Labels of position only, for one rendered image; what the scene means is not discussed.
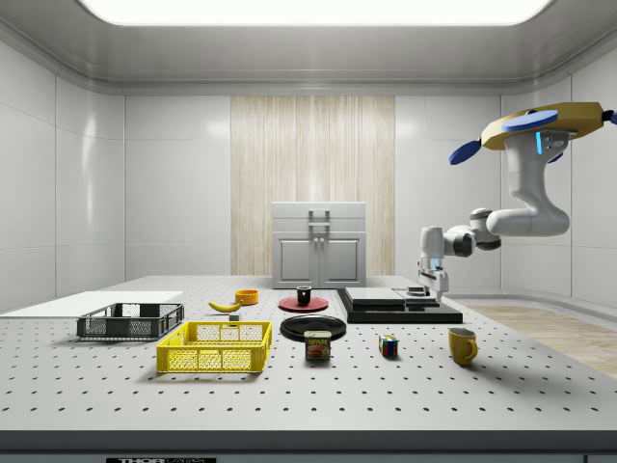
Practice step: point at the banana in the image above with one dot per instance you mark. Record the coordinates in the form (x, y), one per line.
(224, 307)

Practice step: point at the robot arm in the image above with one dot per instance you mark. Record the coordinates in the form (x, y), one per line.
(525, 183)

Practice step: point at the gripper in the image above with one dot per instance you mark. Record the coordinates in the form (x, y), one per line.
(431, 277)

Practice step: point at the black mug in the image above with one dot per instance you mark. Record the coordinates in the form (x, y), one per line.
(303, 295)

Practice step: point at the yellow basket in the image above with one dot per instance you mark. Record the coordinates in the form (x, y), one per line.
(212, 359)

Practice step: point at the flat-sided can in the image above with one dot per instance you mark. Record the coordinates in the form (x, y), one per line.
(317, 347)

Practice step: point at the yellow bowl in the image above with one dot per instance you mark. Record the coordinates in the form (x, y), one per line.
(246, 298)

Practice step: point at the white cabinet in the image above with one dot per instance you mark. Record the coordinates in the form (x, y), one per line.
(318, 255)

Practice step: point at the white board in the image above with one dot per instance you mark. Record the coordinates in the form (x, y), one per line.
(96, 301)

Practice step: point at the yellow mug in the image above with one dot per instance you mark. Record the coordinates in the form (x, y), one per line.
(460, 346)

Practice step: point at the red plate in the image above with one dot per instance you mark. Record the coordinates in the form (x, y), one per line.
(289, 304)

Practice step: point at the black plate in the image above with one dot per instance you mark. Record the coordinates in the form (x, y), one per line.
(294, 327)

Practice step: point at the dark grey basket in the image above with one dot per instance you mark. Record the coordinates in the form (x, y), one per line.
(96, 327)

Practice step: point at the black stove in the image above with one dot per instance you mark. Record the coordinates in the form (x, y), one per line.
(381, 313)

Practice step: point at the puzzle cube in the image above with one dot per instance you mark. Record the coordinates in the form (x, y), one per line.
(388, 346)

